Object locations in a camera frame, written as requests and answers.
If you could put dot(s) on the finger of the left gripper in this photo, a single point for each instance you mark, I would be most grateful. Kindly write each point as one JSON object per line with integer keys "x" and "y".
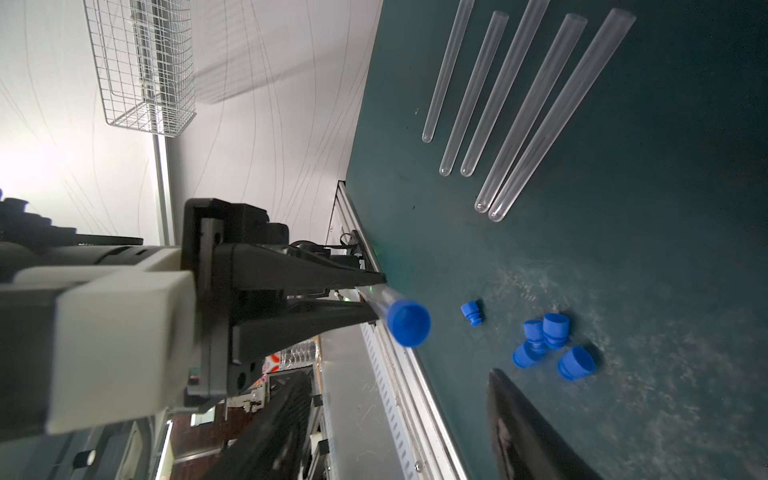
{"x": 300, "y": 270}
{"x": 260, "y": 333}

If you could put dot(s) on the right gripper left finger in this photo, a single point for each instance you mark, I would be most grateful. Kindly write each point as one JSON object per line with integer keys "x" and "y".
{"x": 271, "y": 447}

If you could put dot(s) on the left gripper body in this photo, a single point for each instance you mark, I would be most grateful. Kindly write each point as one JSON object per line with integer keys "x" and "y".
{"x": 216, "y": 235}

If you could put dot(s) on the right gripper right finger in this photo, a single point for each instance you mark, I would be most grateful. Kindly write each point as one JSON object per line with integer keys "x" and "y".
{"x": 524, "y": 444}

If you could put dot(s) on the blue stopper two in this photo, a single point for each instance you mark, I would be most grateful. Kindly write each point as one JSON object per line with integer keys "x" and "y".
{"x": 526, "y": 356}

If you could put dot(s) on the blue stopper five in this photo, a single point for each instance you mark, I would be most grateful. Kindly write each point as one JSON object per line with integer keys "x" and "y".
{"x": 577, "y": 363}

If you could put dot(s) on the blue stopper three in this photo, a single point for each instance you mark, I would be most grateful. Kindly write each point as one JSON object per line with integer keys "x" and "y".
{"x": 534, "y": 334}

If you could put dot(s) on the blue stopper four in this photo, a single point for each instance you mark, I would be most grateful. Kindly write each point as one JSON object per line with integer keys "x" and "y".
{"x": 556, "y": 330}

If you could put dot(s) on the test tube six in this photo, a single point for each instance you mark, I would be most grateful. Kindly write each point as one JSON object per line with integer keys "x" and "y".
{"x": 408, "y": 321}

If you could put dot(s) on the blue stopper one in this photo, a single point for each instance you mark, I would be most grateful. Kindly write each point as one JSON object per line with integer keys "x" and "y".
{"x": 473, "y": 312}

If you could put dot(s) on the test tube five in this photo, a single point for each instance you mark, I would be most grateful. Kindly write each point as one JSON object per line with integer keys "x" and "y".
{"x": 606, "y": 41}

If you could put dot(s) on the test tube three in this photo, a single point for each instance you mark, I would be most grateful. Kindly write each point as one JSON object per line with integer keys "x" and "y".
{"x": 525, "y": 33}

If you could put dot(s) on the test tube two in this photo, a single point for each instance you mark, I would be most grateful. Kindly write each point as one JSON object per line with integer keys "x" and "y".
{"x": 486, "y": 54}

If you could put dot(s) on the test tube one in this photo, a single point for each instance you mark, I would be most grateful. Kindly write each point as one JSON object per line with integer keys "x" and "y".
{"x": 453, "y": 46}

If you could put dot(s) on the test tube four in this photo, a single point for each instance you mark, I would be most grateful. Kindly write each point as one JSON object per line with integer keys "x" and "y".
{"x": 560, "y": 50}

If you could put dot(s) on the green table mat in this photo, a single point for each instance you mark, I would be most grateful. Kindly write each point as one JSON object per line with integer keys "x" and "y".
{"x": 645, "y": 224}

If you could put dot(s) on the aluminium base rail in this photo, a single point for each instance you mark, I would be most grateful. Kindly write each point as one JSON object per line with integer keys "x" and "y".
{"x": 381, "y": 418}

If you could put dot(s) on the white wire basket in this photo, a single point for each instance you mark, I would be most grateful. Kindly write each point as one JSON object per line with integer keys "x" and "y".
{"x": 143, "y": 57}

